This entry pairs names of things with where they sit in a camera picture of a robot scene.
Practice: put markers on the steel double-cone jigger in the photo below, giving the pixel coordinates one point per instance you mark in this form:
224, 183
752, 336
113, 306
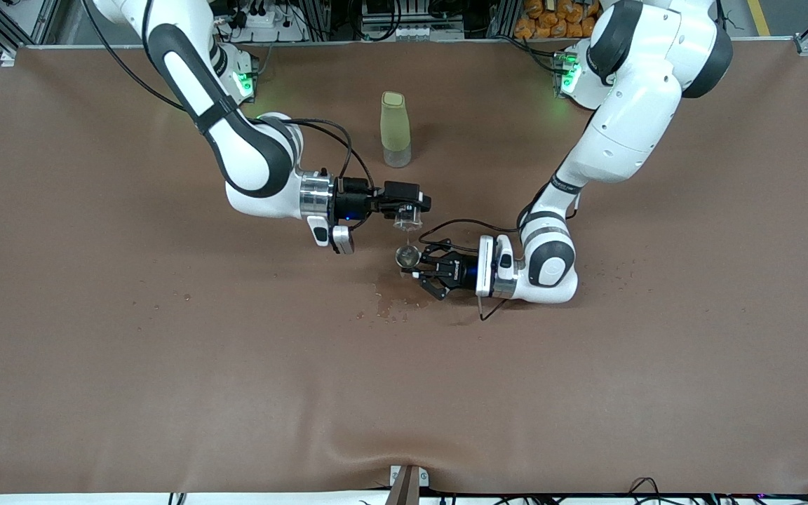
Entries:
407, 257

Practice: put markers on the white power strip with plugs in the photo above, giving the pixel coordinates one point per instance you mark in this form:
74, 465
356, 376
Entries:
271, 21

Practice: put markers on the grey electronics box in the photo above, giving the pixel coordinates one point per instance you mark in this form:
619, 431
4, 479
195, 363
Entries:
411, 31

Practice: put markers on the green bottle with clear base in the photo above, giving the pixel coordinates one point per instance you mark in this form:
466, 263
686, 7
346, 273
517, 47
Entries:
395, 126

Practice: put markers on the clear glass measuring beaker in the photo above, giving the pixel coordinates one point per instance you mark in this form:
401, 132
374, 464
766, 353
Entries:
409, 220

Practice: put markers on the spilled liquid puddle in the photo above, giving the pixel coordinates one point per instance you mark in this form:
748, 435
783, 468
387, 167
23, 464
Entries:
390, 304

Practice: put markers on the brown wooden strip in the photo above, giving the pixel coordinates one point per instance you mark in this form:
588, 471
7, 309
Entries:
404, 491

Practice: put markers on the brown table mat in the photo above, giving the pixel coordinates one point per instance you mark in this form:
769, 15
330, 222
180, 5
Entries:
404, 393

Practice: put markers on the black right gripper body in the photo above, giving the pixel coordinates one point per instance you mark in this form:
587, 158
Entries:
352, 197

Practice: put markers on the orange snack bags pile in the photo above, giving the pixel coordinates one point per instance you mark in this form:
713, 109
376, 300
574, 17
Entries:
548, 24

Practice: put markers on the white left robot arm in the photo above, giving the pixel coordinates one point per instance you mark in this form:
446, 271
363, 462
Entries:
628, 126

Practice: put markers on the white metal edge bracket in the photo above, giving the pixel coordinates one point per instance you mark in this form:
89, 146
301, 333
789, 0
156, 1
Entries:
425, 478

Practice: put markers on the aluminium profile frame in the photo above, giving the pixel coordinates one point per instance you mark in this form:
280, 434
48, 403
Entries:
807, 45

